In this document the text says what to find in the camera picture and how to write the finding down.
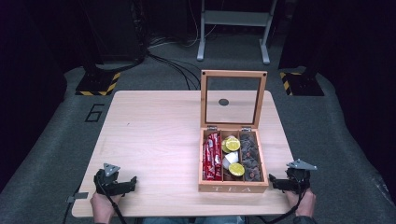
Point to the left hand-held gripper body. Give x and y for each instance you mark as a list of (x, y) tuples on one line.
[(109, 183)]

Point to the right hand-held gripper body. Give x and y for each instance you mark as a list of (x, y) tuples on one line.
[(298, 179)]

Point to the person's left hand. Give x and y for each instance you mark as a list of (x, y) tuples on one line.
[(102, 207)]

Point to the person's right hand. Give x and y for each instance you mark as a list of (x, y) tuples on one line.
[(303, 203)]

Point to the pile of dark tea packets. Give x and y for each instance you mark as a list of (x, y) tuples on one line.
[(250, 157)]

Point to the grey tape strip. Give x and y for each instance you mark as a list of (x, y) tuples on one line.
[(77, 196)]

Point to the capsule with lime slice lid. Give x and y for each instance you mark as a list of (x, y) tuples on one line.
[(236, 169), (233, 144)]

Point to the wooden box with window lid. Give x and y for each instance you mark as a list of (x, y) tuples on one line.
[(233, 185)]

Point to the white packet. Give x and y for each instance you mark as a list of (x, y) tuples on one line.
[(231, 158)]

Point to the yellow-green capsule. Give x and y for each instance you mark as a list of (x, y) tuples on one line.
[(223, 147)]

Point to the bundle of red sachets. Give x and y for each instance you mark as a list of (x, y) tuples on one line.
[(211, 157)]

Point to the black stand base striped tape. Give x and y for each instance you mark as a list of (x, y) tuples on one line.
[(98, 84), (300, 84)]

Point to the white metal stand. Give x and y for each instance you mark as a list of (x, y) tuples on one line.
[(236, 18)]

